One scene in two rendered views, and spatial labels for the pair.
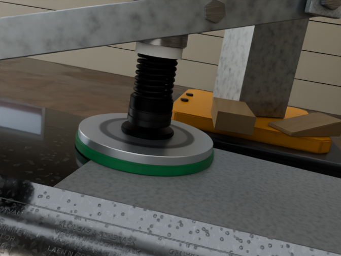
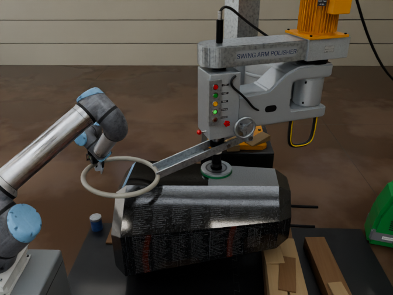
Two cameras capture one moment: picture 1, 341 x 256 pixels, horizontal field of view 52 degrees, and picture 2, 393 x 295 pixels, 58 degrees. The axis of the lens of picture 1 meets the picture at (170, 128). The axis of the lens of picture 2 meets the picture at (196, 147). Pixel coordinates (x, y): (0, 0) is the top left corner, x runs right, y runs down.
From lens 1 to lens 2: 196 cm
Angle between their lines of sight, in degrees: 13
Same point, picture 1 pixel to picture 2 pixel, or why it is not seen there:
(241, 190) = (239, 177)
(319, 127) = (261, 140)
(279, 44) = not seen: hidden behind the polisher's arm
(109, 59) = (111, 54)
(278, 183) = (246, 173)
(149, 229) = (226, 188)
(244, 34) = not seen: hidden behind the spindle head
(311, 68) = (275, 33)
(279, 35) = not seen: hidden behind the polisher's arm
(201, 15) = (226, 146)
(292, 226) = (248, 182)
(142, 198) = (223, 184)
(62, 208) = (210, 188)
